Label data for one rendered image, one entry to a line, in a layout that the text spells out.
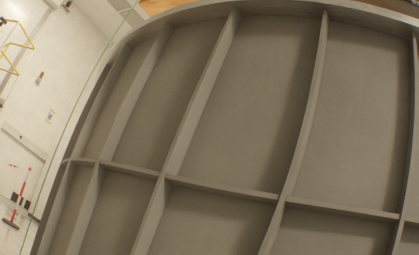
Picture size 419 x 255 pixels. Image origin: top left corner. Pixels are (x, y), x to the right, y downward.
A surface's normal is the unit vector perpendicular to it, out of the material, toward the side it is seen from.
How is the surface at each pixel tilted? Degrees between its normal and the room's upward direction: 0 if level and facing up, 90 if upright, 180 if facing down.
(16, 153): 90
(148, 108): 90
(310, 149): 90
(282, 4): 180
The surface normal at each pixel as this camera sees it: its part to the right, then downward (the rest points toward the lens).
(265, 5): -0.33, 0.86
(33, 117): 0.81, 0.05
